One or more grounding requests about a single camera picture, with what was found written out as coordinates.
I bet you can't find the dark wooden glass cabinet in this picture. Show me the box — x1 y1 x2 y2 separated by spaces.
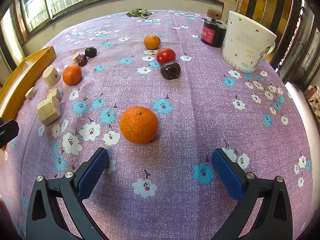
270 0 320 85

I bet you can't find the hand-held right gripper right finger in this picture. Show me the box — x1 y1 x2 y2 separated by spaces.
211 148 293 240

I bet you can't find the orange mandarin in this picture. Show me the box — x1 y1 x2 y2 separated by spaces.
62 64 82 85
144 35 161 50
119 106 159 144

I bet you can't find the purple floral tablecloth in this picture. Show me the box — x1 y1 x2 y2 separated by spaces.
0 10 313 240

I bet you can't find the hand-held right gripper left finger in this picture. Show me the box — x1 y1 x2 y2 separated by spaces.
26 147 110 240

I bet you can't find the small pale sugarcane chunk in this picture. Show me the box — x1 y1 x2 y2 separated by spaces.
25 87 37 100

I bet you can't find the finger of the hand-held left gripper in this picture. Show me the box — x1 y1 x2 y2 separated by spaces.
0 120 20 148

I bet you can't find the white dotted mug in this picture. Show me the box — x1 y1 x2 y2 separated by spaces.
222 10 277 74

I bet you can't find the red tomato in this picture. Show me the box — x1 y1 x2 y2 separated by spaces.
156 48 176 65

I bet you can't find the yellow cardboard box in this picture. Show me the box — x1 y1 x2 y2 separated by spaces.
0 46 57 152

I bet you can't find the dark jar with red label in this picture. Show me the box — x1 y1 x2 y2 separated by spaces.
201 7 227 48

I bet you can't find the yellow dark striped panel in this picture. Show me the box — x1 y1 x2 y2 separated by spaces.
247 0 294 29

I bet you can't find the floral patterned cloth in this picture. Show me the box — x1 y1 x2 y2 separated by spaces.
304 85 320 123

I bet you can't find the green leafy vegetable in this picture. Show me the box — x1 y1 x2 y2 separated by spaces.
126 8 152 18

